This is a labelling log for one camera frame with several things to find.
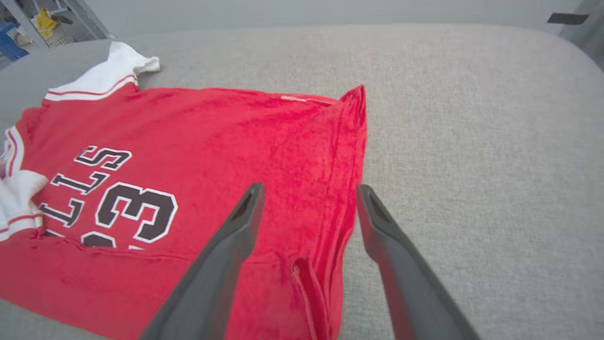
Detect red basketball jersey white sleeves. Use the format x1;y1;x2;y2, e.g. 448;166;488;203
0;42;368;340

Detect grey upright panel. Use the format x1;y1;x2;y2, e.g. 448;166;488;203
559;0;604;71

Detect yellow item in basket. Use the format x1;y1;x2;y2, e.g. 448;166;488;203
35;7;59;38

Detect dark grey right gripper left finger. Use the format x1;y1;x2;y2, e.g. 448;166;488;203
139;183;266;340

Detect white metal table leg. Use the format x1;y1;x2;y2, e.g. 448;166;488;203
66;0;117;41
2;0;50;48

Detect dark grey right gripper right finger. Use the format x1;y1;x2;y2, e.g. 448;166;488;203
356;184;480;340

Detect black tape strip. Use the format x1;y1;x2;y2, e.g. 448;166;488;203
547;13;589;25

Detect white plastic laundry basket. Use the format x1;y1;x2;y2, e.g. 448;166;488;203
45;28;76;47

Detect blue cardboard box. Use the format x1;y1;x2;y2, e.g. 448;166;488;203
0;21;30;61

